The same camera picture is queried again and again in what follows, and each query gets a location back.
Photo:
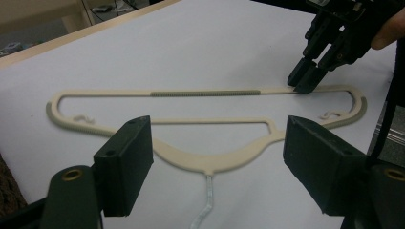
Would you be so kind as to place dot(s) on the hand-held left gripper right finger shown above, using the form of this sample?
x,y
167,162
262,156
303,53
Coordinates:
x,y
324,168

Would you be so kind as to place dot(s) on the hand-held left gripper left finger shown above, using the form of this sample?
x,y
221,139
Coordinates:
x,y
122,168

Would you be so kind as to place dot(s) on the cream plastic clothes hanger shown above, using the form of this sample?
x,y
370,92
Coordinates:
x,y
207,162

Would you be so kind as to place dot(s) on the beige desk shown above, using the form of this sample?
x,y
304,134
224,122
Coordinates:
x,y
31,12

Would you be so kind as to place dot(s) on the metal stand rail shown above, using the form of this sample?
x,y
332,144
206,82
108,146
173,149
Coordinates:
x,y
394,133

